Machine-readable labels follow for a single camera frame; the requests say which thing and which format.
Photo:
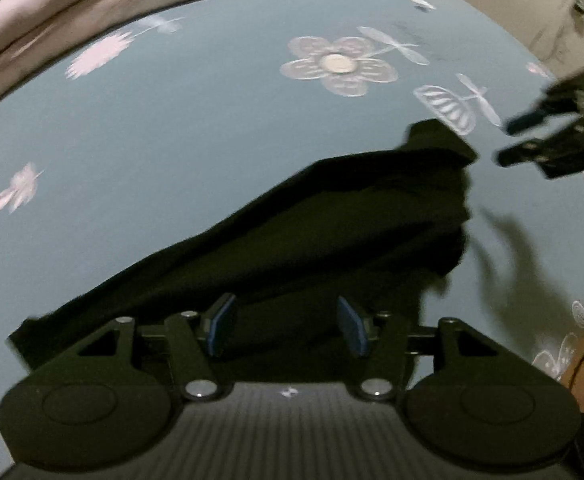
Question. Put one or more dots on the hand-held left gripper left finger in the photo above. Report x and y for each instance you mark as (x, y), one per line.
(223, 322)

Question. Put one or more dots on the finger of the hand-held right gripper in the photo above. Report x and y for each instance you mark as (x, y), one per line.
(572, 150)
(529, 119)

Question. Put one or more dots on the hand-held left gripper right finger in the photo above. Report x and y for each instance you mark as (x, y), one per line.
(350, 325)

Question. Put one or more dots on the black garment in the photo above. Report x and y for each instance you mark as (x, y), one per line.
(322, 235)

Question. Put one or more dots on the teal floral bed sheet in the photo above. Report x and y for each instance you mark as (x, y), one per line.
(172, 160)

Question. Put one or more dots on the folded pink quilt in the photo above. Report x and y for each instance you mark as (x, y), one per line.
(72, 5)

